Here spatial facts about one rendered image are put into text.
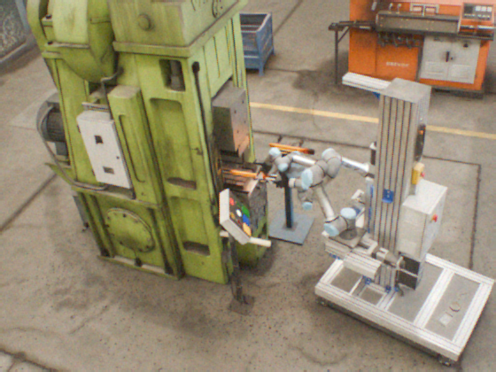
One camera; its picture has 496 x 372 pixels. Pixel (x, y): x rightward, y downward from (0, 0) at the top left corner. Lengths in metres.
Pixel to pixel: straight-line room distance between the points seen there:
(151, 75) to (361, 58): 4.35
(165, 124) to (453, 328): 2.73
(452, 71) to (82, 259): 5.18
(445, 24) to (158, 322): 4.87
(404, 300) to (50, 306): 3.19
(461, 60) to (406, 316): 3.99
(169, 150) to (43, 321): 2.06
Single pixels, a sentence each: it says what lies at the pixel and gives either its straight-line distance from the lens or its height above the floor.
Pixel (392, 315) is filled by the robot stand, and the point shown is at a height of 0.23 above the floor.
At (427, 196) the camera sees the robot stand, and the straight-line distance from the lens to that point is 3.95.
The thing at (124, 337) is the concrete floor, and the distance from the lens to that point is 4.82.
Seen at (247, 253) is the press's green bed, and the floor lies 0.17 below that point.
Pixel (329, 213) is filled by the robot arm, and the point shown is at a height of 1.10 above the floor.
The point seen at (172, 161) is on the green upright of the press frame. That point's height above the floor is 1.32.
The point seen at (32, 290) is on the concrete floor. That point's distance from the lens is 5.53.
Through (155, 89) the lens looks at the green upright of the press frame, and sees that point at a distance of 3.83.
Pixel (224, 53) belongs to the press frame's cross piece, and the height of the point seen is 2.04.
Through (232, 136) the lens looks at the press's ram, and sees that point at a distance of 4.07.
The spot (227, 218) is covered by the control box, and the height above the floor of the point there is 1.19.
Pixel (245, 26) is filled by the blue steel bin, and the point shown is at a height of 0.46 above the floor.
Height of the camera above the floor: 3.77
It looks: 39 degrees down
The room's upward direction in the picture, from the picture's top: 7 degrees counter-clockwise
